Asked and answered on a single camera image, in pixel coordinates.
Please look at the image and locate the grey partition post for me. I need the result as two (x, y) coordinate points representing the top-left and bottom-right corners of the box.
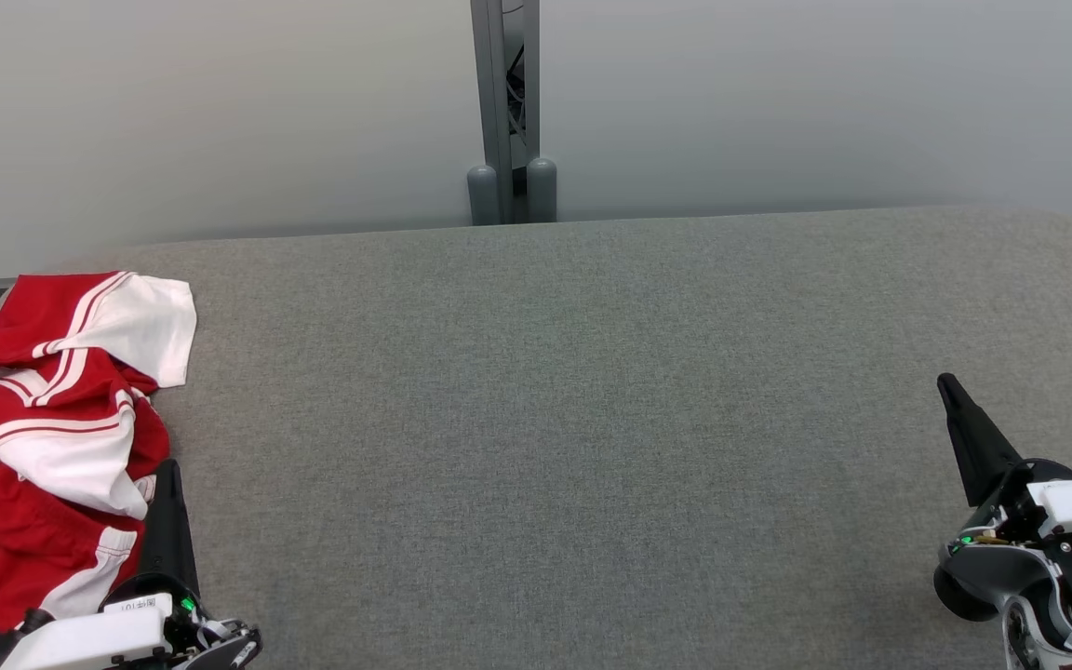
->
(469, 0), (542, 226)

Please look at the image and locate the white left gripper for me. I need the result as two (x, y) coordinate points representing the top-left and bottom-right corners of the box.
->
(0, 459), (200, 670)

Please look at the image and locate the red shorts white stripe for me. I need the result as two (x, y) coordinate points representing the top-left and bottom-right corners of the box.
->
(0, 437), (171, 635)

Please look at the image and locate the grey cylindrical post foot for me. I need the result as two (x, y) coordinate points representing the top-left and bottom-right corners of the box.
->
(467, 165), (500, 227)
(526, 157), (558, 224)

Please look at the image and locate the red white basketball jersey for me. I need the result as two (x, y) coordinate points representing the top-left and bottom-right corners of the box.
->
(0, 271), (198, 518)

